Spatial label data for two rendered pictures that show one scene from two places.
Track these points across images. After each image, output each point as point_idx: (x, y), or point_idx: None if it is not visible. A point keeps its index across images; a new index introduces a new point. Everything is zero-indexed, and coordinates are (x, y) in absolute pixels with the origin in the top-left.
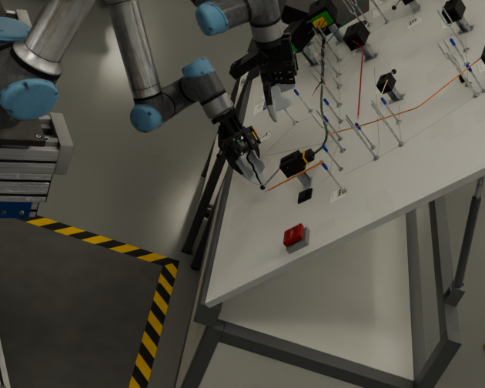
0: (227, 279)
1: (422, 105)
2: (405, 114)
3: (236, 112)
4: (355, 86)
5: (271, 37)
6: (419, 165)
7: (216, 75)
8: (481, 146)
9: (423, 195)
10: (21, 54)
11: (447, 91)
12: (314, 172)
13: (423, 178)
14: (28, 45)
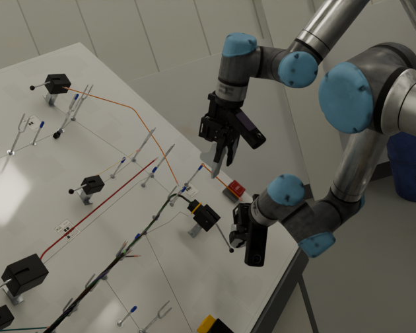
0: (282, 238)
1: (88, 164)
2: (102, 176)
3: (253, 195)
4: (70, 277)
5: (232, 86)
6: (145, 135)
7: (267, 187)
8: (119, 98)
9: (165, 120)
10: None
11: (69, 147)
12: (183, 233)
13: (154, 125)
14: None
